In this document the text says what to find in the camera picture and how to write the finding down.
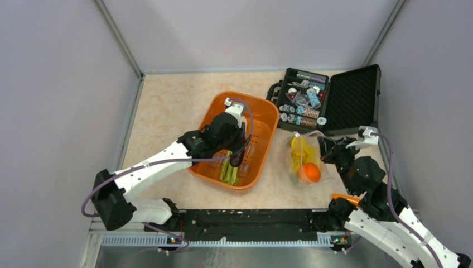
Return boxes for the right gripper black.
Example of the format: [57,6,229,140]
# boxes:
[317,135,361,195]

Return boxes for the yellow banana bunch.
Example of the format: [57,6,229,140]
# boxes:
[289,136,306,174]
[303,145,321,166]

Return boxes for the clear zip top bag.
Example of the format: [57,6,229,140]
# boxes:
[284,130,332,186]

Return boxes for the orange fruit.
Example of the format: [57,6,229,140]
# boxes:
[298,162,322,184]

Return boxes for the purple eggplant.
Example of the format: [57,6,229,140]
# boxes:
[230,151,244,168]

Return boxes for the green leafy vegetable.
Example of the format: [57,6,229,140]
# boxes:
[219,158,239,186]

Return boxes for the orange plastic basket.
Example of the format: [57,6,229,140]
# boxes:
[178,91,279,190]

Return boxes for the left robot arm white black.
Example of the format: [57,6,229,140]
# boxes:
[86,112,253,231]

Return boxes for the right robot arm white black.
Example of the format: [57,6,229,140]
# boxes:
[317,133,472,267]

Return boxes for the black poker chip case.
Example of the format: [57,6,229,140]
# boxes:
[266,64,382,136]

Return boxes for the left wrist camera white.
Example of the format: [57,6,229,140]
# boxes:
[224,98,247,128]

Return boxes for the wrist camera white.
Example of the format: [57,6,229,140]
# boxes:
[346,126,379,150]
[224,98,247,128]

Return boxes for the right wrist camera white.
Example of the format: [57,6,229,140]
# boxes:
[346,126,379,150]

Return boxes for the orange handled tool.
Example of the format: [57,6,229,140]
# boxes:
[332,193,361,207]

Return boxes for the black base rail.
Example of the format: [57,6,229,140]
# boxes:
[144,209,334,243]

